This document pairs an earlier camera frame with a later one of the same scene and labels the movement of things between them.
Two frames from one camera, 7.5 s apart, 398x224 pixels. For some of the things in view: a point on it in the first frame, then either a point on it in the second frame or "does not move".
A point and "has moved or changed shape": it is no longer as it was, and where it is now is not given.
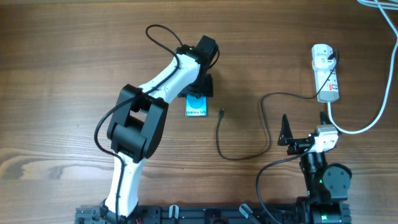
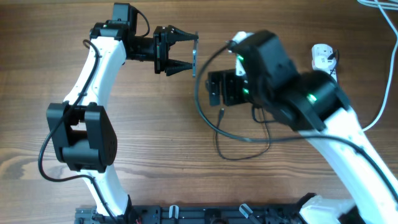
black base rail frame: x=203 y=214 does not move
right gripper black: x=286 y=137 -> x=230 y=79
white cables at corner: x=382 y=5 does not move
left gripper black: x=206 y=91 -> x=170 y=36
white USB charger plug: x=321 y=62 does not move
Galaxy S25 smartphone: x=194 y=107 has moved or changed shape
